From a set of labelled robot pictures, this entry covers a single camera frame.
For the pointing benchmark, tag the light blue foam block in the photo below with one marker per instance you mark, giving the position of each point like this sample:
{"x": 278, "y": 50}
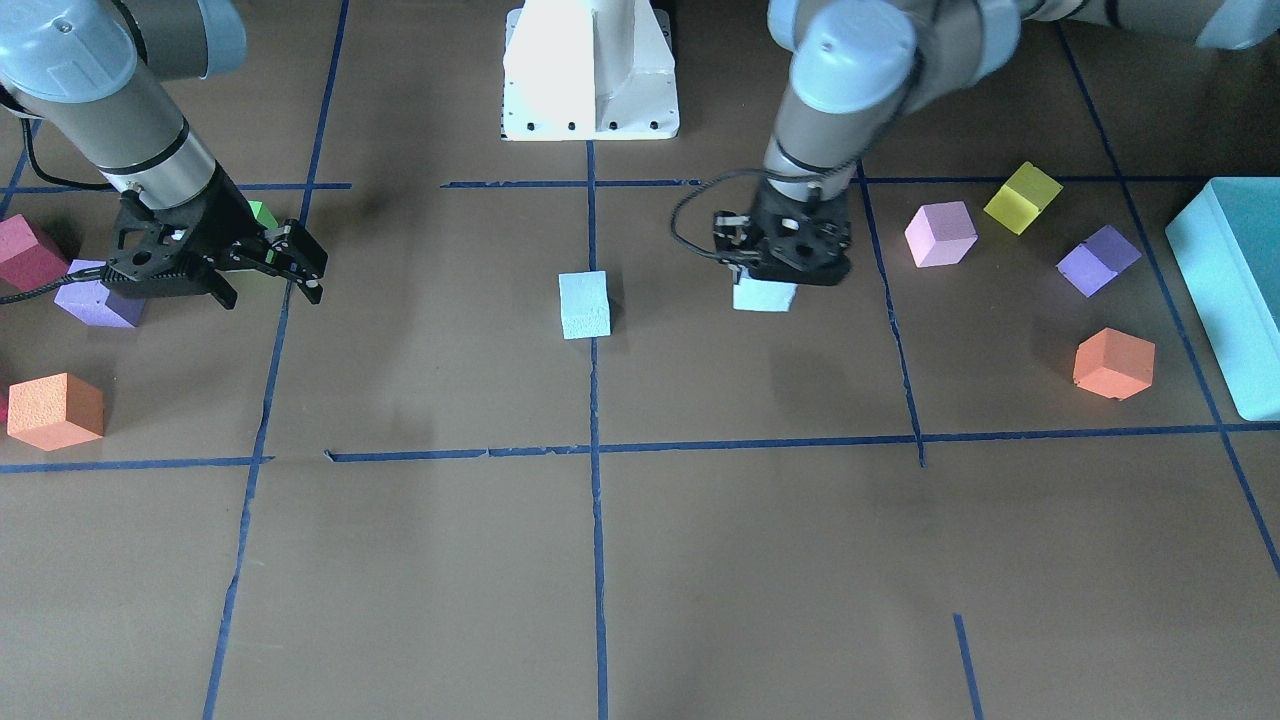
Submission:
{"x": 754, "y": 296}
{"x": 584, "y": 306}

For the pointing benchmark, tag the far purple foam block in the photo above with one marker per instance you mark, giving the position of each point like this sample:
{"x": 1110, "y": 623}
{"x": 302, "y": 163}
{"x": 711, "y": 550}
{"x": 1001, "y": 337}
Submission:
{"x": 96, "y": 305}

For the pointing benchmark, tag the near orange foam block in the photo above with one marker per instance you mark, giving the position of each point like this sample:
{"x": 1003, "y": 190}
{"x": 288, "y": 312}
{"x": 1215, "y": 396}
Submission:
{"x": 1114, "y": 364}

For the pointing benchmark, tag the teal plastic bin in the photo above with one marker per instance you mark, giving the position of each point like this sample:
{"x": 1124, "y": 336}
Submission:
{"x": 1226, "y": 242}

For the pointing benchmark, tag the purple foam block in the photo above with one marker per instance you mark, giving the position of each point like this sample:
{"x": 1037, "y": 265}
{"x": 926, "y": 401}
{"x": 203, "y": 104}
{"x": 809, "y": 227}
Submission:
{"x": 96, "y": 305}
{"x": 1098, "y": 260}

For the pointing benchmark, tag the far crimson foam block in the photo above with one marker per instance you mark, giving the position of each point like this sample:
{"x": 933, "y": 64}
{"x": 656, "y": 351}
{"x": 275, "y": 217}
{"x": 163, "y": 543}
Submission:
{"x": 29, "y": 258}

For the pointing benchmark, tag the yellow foam block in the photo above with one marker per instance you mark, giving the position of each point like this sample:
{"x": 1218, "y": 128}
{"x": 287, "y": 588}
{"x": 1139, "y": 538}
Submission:
{"x": 1022, "y": 198}

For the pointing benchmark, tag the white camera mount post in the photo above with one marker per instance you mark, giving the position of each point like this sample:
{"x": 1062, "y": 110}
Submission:
{"x": 589, "y": 71}

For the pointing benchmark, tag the green foam block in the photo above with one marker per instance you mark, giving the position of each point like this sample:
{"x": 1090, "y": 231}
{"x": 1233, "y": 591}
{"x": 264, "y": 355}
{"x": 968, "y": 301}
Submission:
{"x": 264, "y": 215}

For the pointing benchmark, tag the far orange foam block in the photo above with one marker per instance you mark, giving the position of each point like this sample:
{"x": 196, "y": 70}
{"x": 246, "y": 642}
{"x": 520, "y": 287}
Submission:
{"x": 56, "y": 411}

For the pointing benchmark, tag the near purple foam block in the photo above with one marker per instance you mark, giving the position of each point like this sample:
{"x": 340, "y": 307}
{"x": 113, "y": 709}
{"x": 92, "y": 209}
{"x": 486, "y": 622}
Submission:
{"x": 1098, "y": 260}

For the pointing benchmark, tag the orange foam block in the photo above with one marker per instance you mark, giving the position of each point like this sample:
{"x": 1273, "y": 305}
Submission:
{"x": 1114, "y": 364}
{"x": 56, "y": 411}

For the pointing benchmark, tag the light pink foam block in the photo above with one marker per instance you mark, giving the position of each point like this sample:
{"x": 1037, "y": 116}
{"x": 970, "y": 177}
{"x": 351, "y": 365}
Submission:
{"x": 941, "y": 234}

